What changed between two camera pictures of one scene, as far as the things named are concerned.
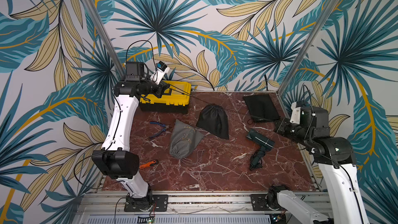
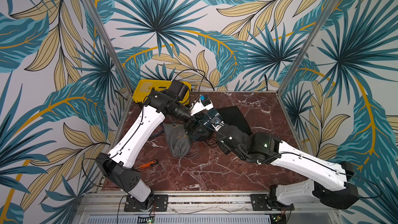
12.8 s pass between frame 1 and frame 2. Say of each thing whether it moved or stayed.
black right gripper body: moved
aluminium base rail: stayed
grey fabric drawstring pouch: moved
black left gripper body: moved
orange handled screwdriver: stayed
